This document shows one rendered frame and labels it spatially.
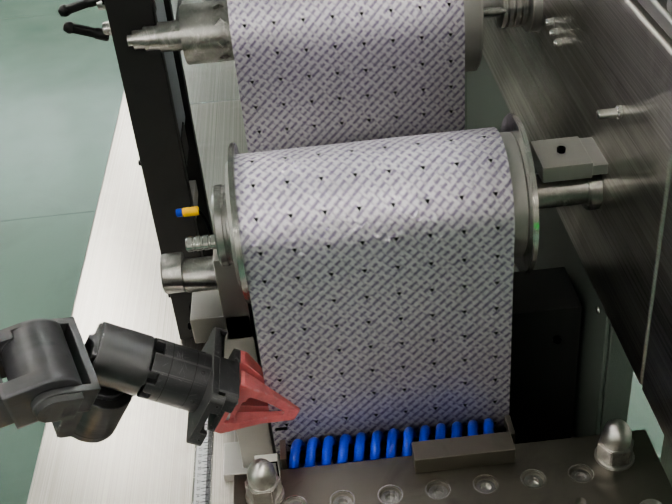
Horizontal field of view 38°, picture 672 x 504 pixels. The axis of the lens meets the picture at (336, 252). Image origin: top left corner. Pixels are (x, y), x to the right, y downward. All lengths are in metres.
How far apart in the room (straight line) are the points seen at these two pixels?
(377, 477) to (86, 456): 0.41
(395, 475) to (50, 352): 0.34
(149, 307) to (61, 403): 0.56
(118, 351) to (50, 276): 2.26
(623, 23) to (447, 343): 0.32
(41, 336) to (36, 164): 2.93
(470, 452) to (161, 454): 0.41
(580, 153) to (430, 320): 0.20
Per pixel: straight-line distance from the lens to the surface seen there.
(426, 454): 0.95
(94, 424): 0.97
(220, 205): 0.88
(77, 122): 4.04
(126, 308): 1.42
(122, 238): 1.57
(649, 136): 0.79
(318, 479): 0.96
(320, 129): 1.06
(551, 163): 0.89
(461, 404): 0.99
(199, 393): 0.92
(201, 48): 1.06
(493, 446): 0.95
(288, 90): 1.04
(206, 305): 1.00
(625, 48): 0.83
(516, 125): 0.89
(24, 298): 3.10
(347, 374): 0.94
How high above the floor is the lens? 1.74
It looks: 35 degrees down
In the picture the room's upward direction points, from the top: 6 degrees counter-clockwise
